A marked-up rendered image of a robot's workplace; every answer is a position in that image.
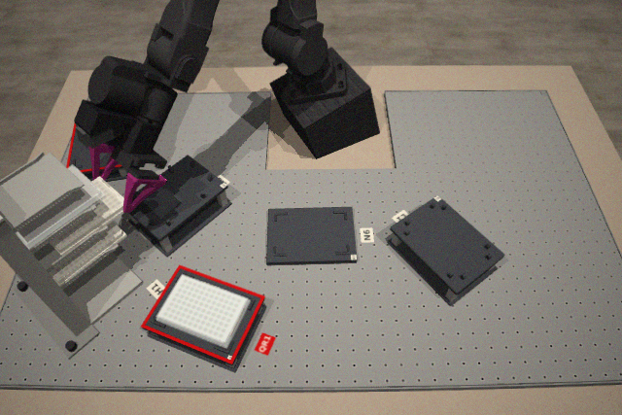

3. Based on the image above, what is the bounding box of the cream multiwell plate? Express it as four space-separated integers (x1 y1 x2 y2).
50 176 124 257

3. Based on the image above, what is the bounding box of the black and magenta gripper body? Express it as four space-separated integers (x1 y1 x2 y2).
104 121 167 180

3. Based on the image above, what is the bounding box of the white multi-well plate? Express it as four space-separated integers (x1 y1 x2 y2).
156 274 251 349
50 222 127 287

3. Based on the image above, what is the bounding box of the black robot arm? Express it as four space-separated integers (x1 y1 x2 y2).
74 0 347 155

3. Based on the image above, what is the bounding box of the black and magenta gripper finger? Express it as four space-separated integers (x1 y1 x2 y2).
123 173 167 213
89 143 118 180

